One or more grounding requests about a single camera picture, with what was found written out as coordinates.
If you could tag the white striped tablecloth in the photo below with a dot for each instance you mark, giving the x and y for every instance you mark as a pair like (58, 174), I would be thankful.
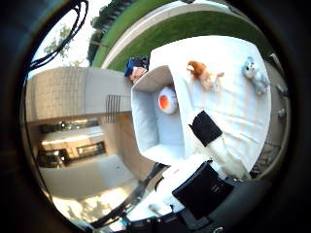
(233, 113)

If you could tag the person in blue shirt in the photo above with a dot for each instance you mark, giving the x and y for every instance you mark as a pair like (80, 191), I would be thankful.
(134, 71)

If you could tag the dark garage door window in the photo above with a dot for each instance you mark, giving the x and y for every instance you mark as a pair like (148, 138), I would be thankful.
(91, 149)

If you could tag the brown lion plush toy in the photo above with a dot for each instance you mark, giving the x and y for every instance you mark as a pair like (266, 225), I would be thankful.
(202, 73)

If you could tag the white fabric container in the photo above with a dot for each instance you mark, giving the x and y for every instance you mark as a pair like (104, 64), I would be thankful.
(145, 129)

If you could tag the grey plush animal toy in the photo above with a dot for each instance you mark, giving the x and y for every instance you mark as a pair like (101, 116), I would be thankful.
(256, 76)

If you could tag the orange white egg plush toy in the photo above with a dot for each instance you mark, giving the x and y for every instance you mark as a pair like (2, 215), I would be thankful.
(165, 102)

